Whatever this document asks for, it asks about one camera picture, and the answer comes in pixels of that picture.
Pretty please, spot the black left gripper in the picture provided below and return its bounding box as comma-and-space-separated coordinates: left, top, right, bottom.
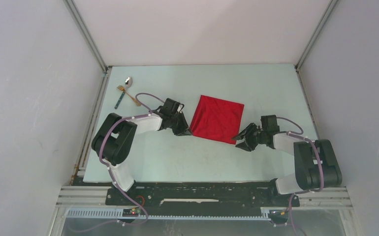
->
169, 111, 192, 136

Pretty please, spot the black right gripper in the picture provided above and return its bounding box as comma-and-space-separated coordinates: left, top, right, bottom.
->
231, 122, 266, 152

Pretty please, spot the red satin napkin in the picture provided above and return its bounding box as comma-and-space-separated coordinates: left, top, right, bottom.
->
190, 95, 244, 145

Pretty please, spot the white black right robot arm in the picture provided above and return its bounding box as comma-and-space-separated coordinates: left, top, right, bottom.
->
233, 115, 343, 206

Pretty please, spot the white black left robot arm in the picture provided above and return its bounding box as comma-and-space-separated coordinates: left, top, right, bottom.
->
92, 98, 192, 205

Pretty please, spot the gold fork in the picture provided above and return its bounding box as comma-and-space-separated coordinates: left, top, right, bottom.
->
117, 85, 141, 106

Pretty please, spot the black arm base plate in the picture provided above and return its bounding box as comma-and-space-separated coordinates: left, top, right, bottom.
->
105, 181, 299, 216

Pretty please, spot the silver spoon teal handle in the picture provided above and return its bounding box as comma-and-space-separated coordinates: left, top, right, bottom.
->
114, 77, 133, 109

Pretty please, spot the left aluminium frame post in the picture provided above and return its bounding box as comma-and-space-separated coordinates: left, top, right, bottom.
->
63, 0, 109, 73

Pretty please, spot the aluminium frame post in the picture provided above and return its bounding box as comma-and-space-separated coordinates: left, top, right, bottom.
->
295, 0, 340, 72
63, 0, 109, 73

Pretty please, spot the white slotted cable duct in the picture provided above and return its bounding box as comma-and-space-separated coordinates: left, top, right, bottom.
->
65, 207, 271, 221

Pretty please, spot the right aluminium frame post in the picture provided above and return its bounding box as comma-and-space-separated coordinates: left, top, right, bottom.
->
295, 0, 340, 72

